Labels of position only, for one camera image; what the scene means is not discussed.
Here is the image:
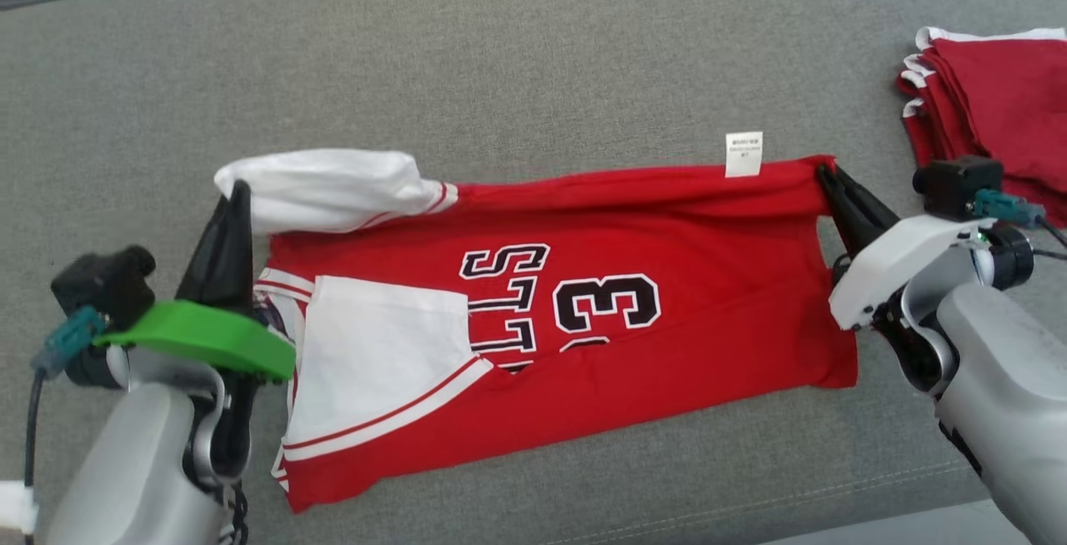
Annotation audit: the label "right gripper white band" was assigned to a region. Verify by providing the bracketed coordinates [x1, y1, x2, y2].
[817, 163, 997, 332]

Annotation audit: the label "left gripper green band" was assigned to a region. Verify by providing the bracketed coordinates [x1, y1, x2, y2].
[93, 181, 298, 384]

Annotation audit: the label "red shorts white trim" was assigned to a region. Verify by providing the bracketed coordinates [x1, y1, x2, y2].
[895, 25, 1067, 228]

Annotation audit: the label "red basketball jersey white sleeves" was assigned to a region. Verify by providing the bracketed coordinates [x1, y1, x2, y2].
[213, 132, 860, 515]

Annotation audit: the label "right camera cable teal plug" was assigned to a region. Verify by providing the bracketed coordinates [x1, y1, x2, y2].
[970, 188, 1067, 250]

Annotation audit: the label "camera cable teal plug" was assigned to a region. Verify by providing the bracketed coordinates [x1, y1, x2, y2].
[23, 305, 107, 489]
[970, 188, 1067, 250]

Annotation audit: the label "left camera cable teal plug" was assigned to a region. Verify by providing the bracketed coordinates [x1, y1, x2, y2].
[23, 305, 107, 489]

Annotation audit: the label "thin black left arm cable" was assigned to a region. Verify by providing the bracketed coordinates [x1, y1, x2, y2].
[218, 478, 251, 545]

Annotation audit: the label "white cable label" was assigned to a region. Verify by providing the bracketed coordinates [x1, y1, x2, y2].
[0, 480, 39, 534]

